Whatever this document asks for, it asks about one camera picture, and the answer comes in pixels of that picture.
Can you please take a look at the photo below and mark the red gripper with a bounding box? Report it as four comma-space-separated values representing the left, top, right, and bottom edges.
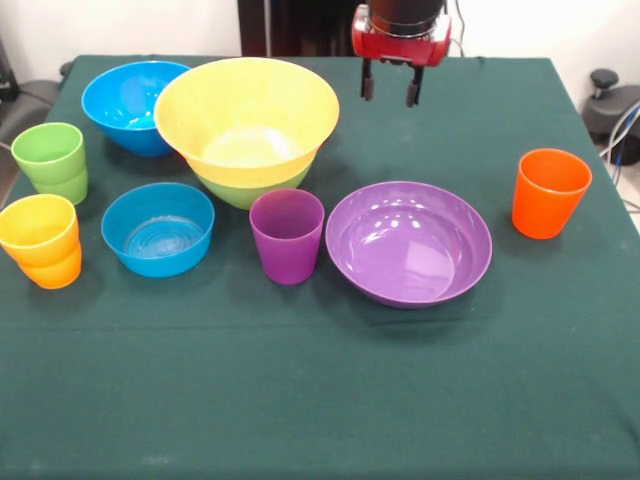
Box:
350, 7, 453, 109

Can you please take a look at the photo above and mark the yellow bowl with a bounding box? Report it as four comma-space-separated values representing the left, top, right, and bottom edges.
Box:
153, 56, 341, 190

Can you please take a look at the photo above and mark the purple bowl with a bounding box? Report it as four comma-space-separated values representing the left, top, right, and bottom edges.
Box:
325, 180, 494, 310

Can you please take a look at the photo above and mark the green bowl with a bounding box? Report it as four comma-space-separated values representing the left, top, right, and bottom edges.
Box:
194, 149, 317, 211

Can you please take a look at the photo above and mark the purple cup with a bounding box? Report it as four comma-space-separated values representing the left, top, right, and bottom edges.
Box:
248, 188, 326, 286

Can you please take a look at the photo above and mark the red-orange cup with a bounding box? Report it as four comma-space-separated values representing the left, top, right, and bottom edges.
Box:
511, 148, 594, 240

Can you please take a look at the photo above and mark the black stand with knob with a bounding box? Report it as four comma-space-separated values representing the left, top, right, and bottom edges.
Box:
582, 68, 640, 166

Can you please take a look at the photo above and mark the large blue bowl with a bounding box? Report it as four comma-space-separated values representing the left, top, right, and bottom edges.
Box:
81, 60, 194, 158

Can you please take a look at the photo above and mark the small blue bowl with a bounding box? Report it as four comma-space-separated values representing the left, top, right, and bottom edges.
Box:
100, 182, 216, 279

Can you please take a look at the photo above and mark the dark green table cloth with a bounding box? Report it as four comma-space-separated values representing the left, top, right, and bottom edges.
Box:
0, 53, 640, 480

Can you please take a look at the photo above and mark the green cup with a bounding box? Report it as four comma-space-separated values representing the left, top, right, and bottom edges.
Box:
34, 167, 90, 206
10, 122, 87, 189

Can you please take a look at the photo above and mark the dark equipment box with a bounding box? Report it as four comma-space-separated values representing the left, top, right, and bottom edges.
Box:
0, 37, 21, 104

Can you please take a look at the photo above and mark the yellow cup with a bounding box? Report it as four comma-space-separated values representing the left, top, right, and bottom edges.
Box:
0, 193, 81, 269

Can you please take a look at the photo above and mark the orange cup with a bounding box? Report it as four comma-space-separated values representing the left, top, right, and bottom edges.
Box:
18, 244, 83, 291

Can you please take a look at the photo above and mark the black cable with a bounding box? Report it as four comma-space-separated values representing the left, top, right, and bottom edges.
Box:
451, 0, 467, 57

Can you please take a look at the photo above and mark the blue cable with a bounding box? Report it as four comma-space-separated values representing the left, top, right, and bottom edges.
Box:
598, 97, 640, 169

